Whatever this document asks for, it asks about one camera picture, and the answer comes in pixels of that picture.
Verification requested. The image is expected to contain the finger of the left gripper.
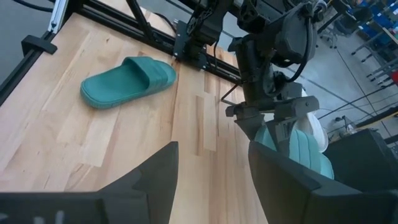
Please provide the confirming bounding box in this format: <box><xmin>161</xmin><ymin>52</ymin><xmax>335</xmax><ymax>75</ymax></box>
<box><xmin>273</xmin><ymin>116</ymin><xmax>299</xmax><ymax>154</ymax></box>
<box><xmin>234</xmin><ymin>113</ymin><xmax>266</xmax><ymax>141</ymax></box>

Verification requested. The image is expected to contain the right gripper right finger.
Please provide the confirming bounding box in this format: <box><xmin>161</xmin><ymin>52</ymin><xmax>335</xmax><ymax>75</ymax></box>
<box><xmin>248</xmin><ymin>141</ymin><xmax>398</xmax><ymax>224</ymax></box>

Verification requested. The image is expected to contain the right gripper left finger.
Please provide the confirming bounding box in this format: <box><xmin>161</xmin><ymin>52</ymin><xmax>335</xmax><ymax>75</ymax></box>
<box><xmin>93</xmin><ymin>141</ymin><xmax>180</xmax><ymax>224</ymax></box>

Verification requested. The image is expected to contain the teal rubber slide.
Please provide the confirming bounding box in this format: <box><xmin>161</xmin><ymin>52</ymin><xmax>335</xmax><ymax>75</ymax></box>
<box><xmin>254</xmin><ymin>126</ymin><xmax>335</xmax><ymax>180</ymax></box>
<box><xmin>80</xmin><ymin>55</ymin><xmax>178</xmax><ymax>110</ymax></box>

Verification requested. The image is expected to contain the black box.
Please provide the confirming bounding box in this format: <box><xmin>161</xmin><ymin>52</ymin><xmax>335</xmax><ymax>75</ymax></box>
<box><xmin>323</xmin><ymin>128</ymin><xmax>398</xmax><ymax>192</ymax></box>

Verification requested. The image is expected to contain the black office chair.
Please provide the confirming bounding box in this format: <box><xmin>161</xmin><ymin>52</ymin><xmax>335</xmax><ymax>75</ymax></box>
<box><xmin>319</xmin><ymin>7</ymin><xmax>374</xmax><ymax>50</ymax></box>

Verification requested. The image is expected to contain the silver aluminium bar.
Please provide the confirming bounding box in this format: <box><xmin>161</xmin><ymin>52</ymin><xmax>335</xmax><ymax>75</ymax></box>
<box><xmin>48</xmin><ymin>0</ymin><xmax>70</xmax><ymax>34</ymax></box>

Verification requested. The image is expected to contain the black table frame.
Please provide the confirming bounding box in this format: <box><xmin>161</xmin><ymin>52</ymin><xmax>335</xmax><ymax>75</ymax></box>
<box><xmin>0</xmin><ymin>0</ymin><xmax>246</xmax><ymax>106</ymax></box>

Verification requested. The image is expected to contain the thick black cable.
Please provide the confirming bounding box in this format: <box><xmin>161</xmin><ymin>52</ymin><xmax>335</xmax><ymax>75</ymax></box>
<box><xmin>12</xmin><ymin>0</ymin><xmax>54</xmax><ymax>13</ymax></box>

